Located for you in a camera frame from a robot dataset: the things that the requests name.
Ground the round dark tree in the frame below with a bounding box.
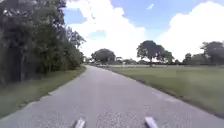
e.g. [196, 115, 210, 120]
[91, 48, 117, 65]

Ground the grey asphalt path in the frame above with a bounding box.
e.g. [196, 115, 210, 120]
[0, 64, 224, 128]

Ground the tall broad tree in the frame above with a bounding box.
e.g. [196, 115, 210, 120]
[136, 40, 175, 67]

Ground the robot's own part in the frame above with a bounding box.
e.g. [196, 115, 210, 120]
[73, 118, 87, 128]
[144, 116, 159, 128]

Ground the grass field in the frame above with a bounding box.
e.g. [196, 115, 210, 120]
[101, 65, 224, 118]

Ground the row of dense trees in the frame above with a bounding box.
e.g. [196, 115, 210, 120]
[0, 0, 87, 85]

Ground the grass verge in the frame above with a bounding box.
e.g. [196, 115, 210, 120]
[0, 65, 88, 119]

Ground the dark tree cluster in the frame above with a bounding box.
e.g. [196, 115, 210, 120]
[182, 40, 224, 66]

